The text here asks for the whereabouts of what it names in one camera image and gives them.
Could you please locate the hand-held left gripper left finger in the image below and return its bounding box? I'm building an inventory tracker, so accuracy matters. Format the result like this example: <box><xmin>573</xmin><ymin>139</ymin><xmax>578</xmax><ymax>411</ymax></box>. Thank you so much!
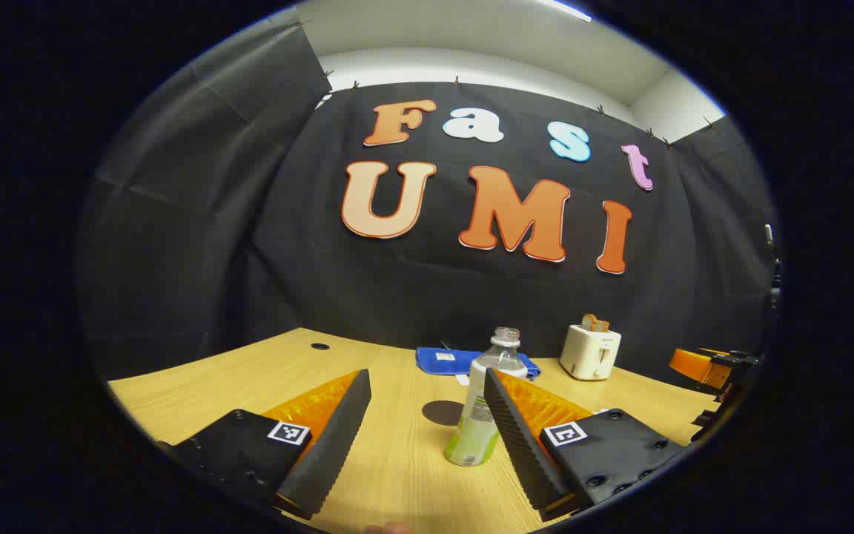
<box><xmin>154</xmin><ymin>369</ymin><xmax>373</xmax><ymax>521</ymax></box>

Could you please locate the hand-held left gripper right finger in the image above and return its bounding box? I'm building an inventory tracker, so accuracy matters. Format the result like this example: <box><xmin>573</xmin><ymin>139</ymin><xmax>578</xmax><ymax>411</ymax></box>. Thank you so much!
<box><xmin>483</xmin><ymin>368</ymin><xmax>689</xmax><ymax>522</ymax></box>

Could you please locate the clear water bottle white label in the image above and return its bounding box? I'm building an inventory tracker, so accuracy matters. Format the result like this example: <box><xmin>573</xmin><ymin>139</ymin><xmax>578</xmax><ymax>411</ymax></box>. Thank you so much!
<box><xmin>444</xmin><ymin>327</ymin><xmax>530</xmax><ymax>467</ymax></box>

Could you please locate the dark round coaster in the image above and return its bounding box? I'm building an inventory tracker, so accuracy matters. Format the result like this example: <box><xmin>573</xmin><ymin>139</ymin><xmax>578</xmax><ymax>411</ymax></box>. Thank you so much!
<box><xmin>422</xmin><ymin>400</ymin><xmax>466</xmax><ymax>427</ymax></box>

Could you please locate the cream toaster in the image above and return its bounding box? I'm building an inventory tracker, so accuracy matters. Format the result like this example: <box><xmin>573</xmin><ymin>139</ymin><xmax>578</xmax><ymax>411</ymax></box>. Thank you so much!
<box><xmin>559</xmin><ymin>324</ymin><xmax>622</xmax><ymax>381</ymax></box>

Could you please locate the blue folded cloth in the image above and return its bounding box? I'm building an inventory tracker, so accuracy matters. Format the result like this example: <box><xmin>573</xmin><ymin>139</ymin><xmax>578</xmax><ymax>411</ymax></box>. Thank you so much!
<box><xmin>416</xmin><ymin>346</ymin><xmax>543</xmax><ymax>381</ymax></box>

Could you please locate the black backdrop cloth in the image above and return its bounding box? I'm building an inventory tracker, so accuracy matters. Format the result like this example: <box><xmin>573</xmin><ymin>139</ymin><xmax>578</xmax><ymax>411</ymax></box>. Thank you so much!
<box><xmin>75</xmin><ymin>22</ymin><xmax>776</xmax><ymax>383</ymax></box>

